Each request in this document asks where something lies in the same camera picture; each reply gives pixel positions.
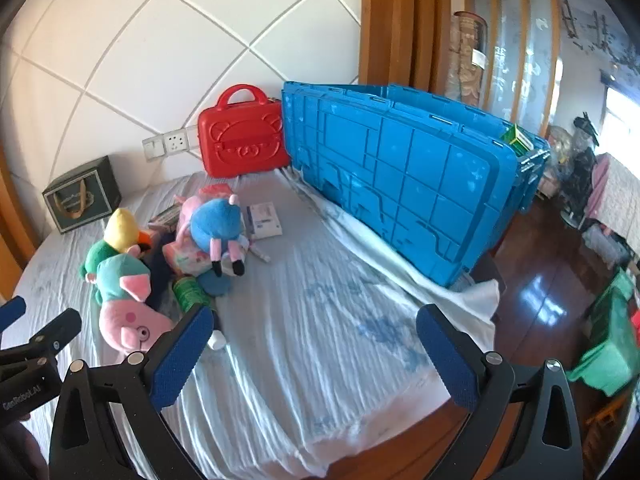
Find pink tissue pack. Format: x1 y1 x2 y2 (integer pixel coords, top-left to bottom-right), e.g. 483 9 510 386
164 240 221 277

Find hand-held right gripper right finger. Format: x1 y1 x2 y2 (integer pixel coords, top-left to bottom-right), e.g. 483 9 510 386
416 303 586 480

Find green plastic bin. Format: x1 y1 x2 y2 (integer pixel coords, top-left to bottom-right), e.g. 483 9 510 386
567 267 640 396

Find curved wooden frame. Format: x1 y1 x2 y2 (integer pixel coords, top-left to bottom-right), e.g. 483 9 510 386
0 150 41 271

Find glass partition wooden slats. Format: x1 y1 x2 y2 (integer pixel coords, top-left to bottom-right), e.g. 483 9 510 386
465 0 566 136

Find blue fabric storage bin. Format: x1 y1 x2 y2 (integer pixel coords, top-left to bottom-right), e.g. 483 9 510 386
281 81 551 289

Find patterned hanging cloth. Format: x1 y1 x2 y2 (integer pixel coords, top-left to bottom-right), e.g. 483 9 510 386
590 152 640 261

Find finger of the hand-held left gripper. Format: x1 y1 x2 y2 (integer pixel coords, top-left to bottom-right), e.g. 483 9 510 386
0 296 27 330
0 308 82 367

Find pink pig plush blue shirt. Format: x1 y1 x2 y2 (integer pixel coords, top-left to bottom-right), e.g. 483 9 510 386
175 194 248 278

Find rolled patterned carpet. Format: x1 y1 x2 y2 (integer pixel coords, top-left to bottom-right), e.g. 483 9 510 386
445 10 488 106

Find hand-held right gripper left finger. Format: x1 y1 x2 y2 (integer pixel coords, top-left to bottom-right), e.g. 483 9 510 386
48 304 216 480

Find white cloth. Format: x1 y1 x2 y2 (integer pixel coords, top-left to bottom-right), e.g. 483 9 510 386
280 167 501 341

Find dark gift box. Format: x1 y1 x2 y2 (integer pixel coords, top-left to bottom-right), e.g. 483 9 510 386
42 156 122 234

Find yellow green duck plush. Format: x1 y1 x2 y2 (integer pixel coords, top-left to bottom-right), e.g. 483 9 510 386
82 208 156 286

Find green bottle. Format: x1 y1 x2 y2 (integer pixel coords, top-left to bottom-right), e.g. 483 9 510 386
172 275 213 312

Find dark blue cloth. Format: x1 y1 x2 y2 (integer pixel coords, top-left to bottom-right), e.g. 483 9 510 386
145 245 238 321

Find pink pig plush green dress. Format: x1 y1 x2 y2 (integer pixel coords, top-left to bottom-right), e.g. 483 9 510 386
90 254 178 361

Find wooden door frame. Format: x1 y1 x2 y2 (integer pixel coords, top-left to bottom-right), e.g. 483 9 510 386
359 0 453 96

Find red plastic suitcase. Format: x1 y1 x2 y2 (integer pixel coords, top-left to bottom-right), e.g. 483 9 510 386
197 85 292 178

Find white medicine box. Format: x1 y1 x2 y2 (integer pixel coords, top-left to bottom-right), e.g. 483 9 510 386
245 202 283 240

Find green orange medicine box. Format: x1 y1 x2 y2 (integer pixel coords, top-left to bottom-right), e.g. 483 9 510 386
148 206 183 226

